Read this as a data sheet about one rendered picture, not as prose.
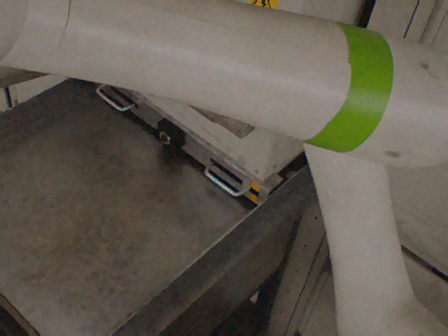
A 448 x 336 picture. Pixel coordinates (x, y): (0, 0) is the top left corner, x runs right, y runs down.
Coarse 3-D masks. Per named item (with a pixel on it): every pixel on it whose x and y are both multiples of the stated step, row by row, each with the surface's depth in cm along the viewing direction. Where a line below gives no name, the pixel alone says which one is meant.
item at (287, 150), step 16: (320, 0) 90; (336, 0) 95; (352, 0) 100; (320, 16) 94; (336, 16) 99; (352, 16) 104; (272, 144) 109; (288, 144) 116; (272, 160) 114; (288, 160) 122
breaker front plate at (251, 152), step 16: (240, 0) 95; (288, 0) 89; (304, 0) 87; (176, 112) 125; (192, 112) 121; (192, 128) 124; (208, 128) 120; (224, 128) 117; (256, 128) 110; (224, 144) 120; (240, 144) 116; (256, 144) 112; (240, 160) 119; (256, 160) 115; (256, 176) 118
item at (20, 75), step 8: (0, 72) 140; (8, 72) 141; (16, 72) 143; (24, 72) 144; (32, 72) 145; (40, 72) 143; (0, 80) 142; (8, 80) 140; (16, 80) 141; (24, 80) 142
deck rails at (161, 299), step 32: (32, 96) 128; (64, 96) 136; (96, 96) 140; (0, 128) 126; (32, 128) 131; (288, 192) 124; (256, 224) 119; (224, 256) 113; (160, 288) 107; (128, 320) 95
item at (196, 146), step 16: (112, 96) 138; (128, 96) 133; (144, 96) 131; (144, 112) 132; (160, 112) 128; (192, 144) 125; (208, 144) 123; (208, 160) 124; (224, 160) 120; (224, 176) 123; (240, 176) 119; (272, 176) 118; (256, 192) 119; (272, 192) 118
